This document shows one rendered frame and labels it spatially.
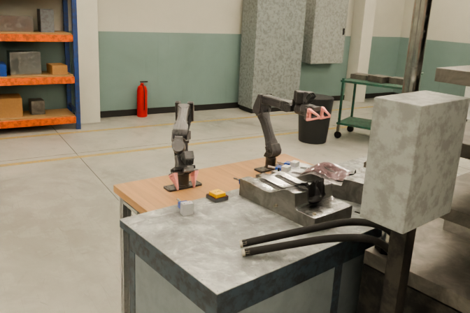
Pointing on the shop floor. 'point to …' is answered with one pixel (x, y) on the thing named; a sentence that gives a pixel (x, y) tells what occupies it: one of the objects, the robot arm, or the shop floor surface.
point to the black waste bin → (305, 135)
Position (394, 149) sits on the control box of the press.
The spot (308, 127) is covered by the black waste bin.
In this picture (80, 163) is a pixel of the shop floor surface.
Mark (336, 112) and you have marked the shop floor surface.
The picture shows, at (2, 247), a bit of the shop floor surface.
